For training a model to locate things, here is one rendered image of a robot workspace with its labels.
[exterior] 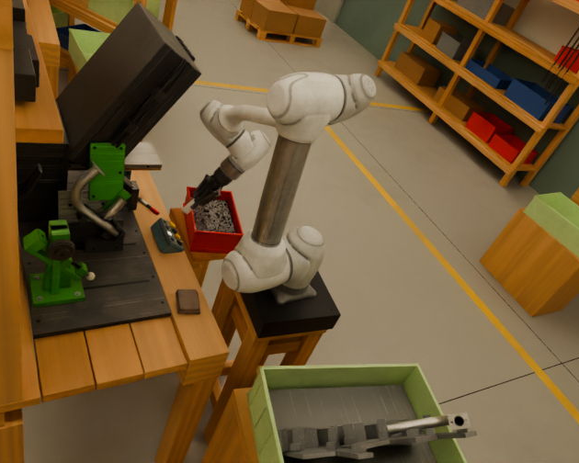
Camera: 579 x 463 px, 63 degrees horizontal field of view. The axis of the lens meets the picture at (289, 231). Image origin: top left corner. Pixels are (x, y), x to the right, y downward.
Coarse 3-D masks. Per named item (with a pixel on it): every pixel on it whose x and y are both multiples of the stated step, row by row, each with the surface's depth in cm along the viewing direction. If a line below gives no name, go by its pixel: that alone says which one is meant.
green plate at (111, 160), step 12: (96, 144) 160; (108, 144) 162; (96, 156) 162; (108, 156) 164; (120, 156) 166; (108, 168) 166; (120, 168) 168; (96, 180) 165; (108, 180) 168; (120, 180) 170; (96, 192) 167; (108, 192) 169
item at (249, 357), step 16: (224, 304) 203; (224, 320) 203; (240, 320) 192; (224, 336) 211; (240, 336) 192; (304, 336) 191; (320, 336) 193; (240, 352) 188; (256, 352) 183; (272, 352) 190; (288, 352) 204; (304, 352) 197; (224, 368) 232; (240, 368) 188; (256, 368) 237; (224, 384) 204; (240, 384) 195; (224, 400) 204; (208, 432) 223
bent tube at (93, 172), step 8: (96, 168) 160; (88, 176) 160; (80, 184) 160; (72, 192) 160; (80, 192) 161; (72, 200) 162; (80, 200) 163; (80, 208) 163; (88, 216) 166; (96, 216) 168; (96, 224) 170; (104, 224) 170; (112, 232) 173
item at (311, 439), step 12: (288, 432) 140; (312, 432) 143; (288, 444) 139; (312, 444) 142; (360, 444) 122; (288, 456) 134; (300, 456) 127; (312, 456) 127; (324, 456) 128; (348, 456) 123; (360, 456) 120; (372, 456) 121
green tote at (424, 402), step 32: (256, 384) 153; (288, 384) 160; (320, 384) 165; (352, 384) 171; (384, 384) 177; (416, 384) 172; (256, 416) 150; (416, 416) 171; (256, 448) 147; (448, 448) 155
